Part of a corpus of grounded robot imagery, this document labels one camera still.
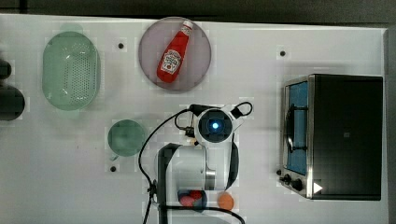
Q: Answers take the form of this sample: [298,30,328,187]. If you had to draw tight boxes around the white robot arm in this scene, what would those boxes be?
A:
[157,105,245,224]

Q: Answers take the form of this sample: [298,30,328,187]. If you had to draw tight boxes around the green mug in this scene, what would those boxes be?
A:
[107,119,146,161]

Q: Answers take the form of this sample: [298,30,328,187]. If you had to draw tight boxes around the grey round plate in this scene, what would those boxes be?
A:
[138,17,211,91]

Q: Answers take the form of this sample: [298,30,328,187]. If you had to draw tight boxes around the red ketchup bottle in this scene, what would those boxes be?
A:
[157,21,193,83]

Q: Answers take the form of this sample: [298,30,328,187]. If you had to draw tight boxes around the red strawberry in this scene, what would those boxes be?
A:
[179,190,203,207]

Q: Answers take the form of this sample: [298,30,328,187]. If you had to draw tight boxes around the blue bowl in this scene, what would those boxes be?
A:
[177,189,207,213]

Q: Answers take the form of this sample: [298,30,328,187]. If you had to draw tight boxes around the orange fruit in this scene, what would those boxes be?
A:
[217,191,234,210]

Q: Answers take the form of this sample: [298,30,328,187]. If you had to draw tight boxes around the black toaster oven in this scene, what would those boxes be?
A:
[276,74,384,201]

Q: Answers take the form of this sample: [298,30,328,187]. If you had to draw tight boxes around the green colander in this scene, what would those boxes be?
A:
[42,24,101,111]

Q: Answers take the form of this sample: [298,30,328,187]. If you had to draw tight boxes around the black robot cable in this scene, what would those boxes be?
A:
[137,101,254,224]

